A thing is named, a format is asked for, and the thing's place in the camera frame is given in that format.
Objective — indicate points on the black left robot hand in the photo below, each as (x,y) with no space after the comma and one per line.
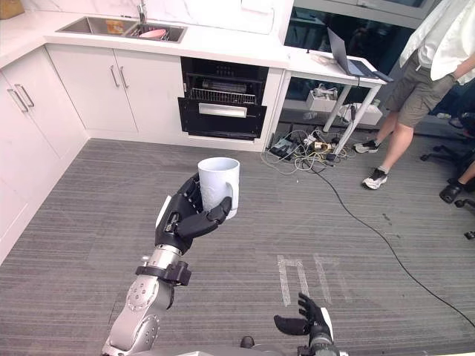
(193,220)

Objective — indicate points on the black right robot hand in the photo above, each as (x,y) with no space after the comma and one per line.
(311,317)

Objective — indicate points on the white ceramic mug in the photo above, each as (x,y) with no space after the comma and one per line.
(219,189)

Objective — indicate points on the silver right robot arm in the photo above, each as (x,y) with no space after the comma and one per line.
(325,346)

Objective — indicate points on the black dishwasher door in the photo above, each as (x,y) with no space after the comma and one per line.
(221,118)

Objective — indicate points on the black built-in dishwasher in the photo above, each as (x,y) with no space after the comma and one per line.
(224,98)

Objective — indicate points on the white cabinet door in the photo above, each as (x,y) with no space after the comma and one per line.
(41,107)
(92,88)
(152,95)

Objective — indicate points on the stainless steel double sink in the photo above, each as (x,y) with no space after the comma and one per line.
(121,28)

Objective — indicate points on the chrome sink faucet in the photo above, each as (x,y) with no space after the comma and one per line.
(141,12)

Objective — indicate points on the white box with parts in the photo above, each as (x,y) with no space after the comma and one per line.
(323,98)

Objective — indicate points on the pink plate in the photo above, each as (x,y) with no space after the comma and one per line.
(154,34)

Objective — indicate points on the white desk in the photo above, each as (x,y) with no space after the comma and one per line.
(334,89)

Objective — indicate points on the yellow sponge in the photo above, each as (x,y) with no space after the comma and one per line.
(116,26)

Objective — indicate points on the black office chair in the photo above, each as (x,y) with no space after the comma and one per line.
(452,155)

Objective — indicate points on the open grey laptop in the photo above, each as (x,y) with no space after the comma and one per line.
(352,59)

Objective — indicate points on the person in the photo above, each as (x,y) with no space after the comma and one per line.
(419,81)

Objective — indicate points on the cardboard box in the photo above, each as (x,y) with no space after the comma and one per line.
(11,8)

